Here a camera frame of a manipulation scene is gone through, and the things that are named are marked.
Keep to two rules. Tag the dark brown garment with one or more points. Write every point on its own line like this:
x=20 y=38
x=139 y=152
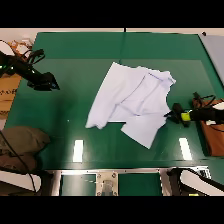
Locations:
x=16 y=162

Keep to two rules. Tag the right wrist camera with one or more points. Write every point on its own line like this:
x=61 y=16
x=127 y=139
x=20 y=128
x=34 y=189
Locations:
x=196 y=96

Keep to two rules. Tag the white shirt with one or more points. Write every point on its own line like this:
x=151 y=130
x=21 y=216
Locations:
x=133 y=100

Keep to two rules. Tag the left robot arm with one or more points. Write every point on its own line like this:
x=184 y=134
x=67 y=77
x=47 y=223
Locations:
x=18 y=68

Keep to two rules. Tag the brown cardboard box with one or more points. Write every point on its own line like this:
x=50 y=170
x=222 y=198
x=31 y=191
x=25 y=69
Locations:
x=8 y=93

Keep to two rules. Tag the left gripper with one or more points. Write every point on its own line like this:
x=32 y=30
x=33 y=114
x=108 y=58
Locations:
x=45 y=82

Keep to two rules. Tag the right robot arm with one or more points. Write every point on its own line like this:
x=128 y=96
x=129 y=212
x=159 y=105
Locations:
x=201 y=115

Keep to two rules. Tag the silver frame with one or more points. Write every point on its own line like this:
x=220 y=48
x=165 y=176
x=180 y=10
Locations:
x=106 y=183

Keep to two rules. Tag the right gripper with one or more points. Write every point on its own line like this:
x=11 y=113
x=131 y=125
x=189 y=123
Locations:
x=180 y=115

